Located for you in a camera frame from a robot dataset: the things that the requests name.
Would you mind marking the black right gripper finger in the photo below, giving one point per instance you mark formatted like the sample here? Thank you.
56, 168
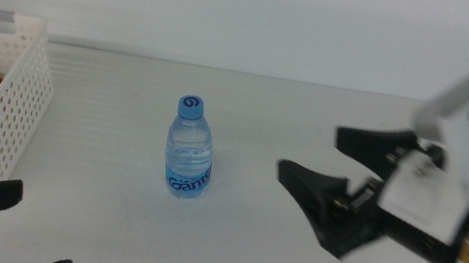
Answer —
370, 147
310, 192

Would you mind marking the clear water bottle blue label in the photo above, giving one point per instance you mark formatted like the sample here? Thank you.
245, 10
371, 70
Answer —
188, 157

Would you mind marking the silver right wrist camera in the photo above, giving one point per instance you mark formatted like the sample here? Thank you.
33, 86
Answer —
449, 103

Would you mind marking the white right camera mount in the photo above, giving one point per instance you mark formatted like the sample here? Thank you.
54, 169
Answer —
464, 155

